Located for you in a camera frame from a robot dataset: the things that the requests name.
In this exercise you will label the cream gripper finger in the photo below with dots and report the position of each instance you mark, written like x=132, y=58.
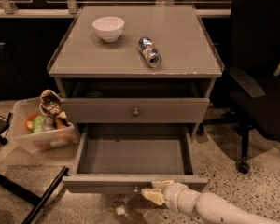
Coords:
x=162, y=184
x=153, y=195

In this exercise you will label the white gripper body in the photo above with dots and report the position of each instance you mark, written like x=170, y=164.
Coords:
x=172, y=193

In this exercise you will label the grey drawer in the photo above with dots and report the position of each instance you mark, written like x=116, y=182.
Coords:
x=123, y=158
x=135, y=101

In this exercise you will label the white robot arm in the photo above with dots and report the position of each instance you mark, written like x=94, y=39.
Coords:
x=221, y=210

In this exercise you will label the grey top drawer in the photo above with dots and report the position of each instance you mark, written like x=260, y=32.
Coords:
x=135, y=101

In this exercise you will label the grey drawer cabinet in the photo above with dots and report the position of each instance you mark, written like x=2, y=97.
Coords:
x=177, y=33

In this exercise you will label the clear glass on floor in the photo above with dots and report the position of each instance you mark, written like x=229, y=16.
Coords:
x=134, y=206

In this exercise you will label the black office chair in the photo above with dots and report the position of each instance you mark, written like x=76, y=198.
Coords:
x=255, y=29

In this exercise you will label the crumpled chip bag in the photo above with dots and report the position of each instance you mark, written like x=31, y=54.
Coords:
x=50, y=105

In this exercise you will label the green fruit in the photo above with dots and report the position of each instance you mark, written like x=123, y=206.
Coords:
x=37, y=126

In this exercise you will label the clear plastic bin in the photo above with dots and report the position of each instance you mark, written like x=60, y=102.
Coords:
x=33, y=142

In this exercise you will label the blue silver soda can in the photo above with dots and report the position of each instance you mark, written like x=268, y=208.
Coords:
x=149, y=52

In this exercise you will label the orange fruit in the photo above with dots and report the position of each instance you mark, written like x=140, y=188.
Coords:
x=29, y=121

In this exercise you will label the black stand legs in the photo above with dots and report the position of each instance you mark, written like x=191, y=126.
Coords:
x=36, y=201

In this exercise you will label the white ceramic bowl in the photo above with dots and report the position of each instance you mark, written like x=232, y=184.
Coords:
x=109, y=28

